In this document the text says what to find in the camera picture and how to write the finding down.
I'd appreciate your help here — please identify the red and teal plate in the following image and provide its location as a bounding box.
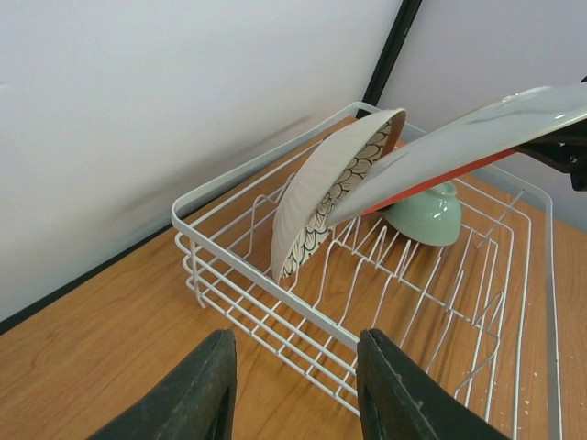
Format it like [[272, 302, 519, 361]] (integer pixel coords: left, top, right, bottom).
[[326, 82, 586, 226]]

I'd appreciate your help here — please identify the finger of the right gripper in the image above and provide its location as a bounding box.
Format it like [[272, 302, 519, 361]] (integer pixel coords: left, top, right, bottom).
[[521, 123, 586, 192]]

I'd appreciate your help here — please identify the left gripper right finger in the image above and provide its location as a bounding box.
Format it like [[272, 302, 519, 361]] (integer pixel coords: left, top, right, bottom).
[[357, 328, 505, 439]]

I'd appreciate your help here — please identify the floral patterned bowl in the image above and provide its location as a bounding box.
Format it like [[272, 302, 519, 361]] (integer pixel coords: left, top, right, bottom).
[[271, 108, 406, 281]]

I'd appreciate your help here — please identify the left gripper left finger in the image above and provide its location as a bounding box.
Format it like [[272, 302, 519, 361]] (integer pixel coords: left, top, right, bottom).
[[90, 329, 237, 439]]

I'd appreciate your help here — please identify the black right frame post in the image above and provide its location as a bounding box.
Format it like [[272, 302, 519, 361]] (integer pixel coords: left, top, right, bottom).
[[362, 0, 423, 105]]

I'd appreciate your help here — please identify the white wire dish rack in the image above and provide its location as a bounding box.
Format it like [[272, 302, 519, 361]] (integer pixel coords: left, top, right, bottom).
[[172, 103, 563, 439]]

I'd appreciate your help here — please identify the mint green bowl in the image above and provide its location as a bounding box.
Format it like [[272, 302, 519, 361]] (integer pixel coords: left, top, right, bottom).
[[382, 181, 461, 247]]

